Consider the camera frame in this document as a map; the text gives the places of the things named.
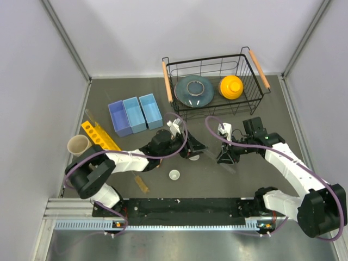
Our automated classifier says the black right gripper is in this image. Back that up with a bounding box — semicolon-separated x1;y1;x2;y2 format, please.
216;134;253;164

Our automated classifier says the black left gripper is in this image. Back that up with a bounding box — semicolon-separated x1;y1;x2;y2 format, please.
159;128;208;158

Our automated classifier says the long glass test tube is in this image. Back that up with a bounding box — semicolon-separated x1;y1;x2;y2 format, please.
203;150;237;174

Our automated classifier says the short glass test tube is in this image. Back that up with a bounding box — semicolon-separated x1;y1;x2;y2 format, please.
94;123;102;134

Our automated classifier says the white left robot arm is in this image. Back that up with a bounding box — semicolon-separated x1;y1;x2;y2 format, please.
65;129;207;216

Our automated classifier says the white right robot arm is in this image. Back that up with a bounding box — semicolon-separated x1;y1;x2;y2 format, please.
215;117;347;238

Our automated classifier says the white oval dish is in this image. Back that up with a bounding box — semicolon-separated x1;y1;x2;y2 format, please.
189;155;200;161

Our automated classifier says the light blue right bin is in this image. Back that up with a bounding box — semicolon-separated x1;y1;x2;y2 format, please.
139;94;163;130

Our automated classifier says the light blue bin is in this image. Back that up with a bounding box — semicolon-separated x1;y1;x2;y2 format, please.
122;97;147;133
139;94;163;130

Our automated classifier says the dark blue ceramic plate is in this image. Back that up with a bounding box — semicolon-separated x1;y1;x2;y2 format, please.
174;75;215;108

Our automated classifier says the test tube brush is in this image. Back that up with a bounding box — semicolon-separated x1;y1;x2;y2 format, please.
132;171;150;194

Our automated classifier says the yellow ribbed bowl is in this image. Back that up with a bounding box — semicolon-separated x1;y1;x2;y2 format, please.
218;75;244;100

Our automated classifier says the light blue middle bin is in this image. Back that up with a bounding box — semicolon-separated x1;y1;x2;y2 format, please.
122;97;147;133

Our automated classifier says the purple plastic bin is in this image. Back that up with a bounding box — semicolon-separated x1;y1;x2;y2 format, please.
108;101;133;137

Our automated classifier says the yellow test tube rack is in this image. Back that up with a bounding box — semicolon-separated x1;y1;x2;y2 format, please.
81;121;121;151

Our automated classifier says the beige ceramic mug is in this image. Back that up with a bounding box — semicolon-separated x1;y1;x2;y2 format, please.
67;134;91;157

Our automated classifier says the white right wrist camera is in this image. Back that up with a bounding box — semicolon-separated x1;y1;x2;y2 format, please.
217;123;232;141

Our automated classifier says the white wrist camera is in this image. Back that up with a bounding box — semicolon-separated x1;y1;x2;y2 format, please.
217;123;232;141
166;118;182;137

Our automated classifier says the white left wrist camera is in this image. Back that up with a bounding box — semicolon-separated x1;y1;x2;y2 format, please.
166;118;182;137

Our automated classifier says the black wire basket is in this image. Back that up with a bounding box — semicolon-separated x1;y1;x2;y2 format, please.
162;46;271;120

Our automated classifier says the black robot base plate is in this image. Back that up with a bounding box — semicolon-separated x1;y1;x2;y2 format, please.
92;197;275;226

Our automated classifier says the grey slotted cable duct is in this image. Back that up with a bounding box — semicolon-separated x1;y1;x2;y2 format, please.
54;217;272;231

